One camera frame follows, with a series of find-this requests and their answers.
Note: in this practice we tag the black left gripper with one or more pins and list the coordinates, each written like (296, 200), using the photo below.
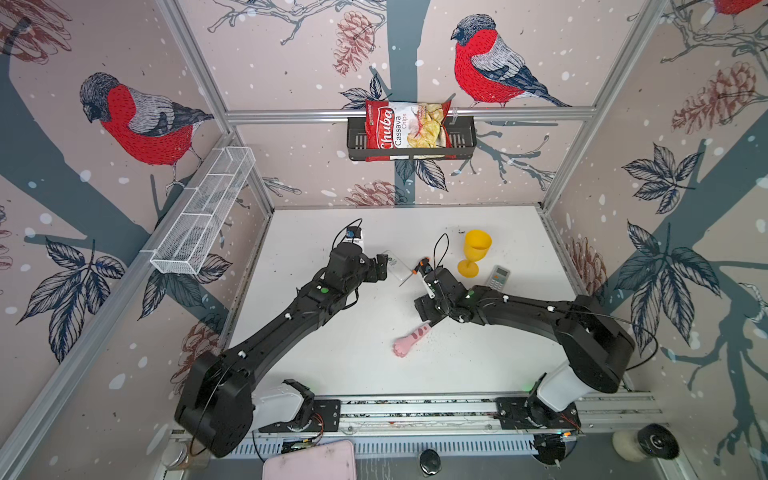
(381, 263)

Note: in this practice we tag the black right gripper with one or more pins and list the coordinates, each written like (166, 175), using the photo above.
(423, 309)

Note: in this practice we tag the orange black screwdriver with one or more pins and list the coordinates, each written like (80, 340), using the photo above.
(423, 268)

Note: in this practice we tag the white remote control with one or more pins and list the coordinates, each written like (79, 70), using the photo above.
(398, 269)

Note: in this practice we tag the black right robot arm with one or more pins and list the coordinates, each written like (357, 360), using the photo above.
(597, 349)

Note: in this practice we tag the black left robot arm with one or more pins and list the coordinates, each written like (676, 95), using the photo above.
(216, 405)

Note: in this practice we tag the grey remote control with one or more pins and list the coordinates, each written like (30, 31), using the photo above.
(497, 278)

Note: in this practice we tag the yellow plastic goblet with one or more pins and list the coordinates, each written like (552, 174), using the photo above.
(477, 243)

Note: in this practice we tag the red cassava chips bag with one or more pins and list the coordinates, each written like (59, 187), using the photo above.
(406, 125)

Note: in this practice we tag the black round knob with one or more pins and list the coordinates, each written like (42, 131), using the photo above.
(430, 462)

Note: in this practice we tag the pink cloth pad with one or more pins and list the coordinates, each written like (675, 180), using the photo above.
(333, 461)

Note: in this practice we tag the white tape roll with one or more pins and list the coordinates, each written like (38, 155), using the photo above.
(652, 441)

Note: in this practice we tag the glass jar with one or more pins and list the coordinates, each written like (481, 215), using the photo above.
(180, 455)

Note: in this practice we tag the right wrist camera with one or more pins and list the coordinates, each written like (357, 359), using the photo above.
(426, 281)

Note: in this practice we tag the pink handled scraper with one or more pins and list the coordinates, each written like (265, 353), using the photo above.
(403, 345)

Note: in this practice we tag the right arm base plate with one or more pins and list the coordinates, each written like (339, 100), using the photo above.
(528, 413)

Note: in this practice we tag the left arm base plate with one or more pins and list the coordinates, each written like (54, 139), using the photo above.
(322, 415)

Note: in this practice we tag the black wall basket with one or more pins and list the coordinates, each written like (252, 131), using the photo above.
(461, 138)

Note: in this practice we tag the aluminium mounting rail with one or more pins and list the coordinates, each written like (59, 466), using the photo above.
(448, 414)

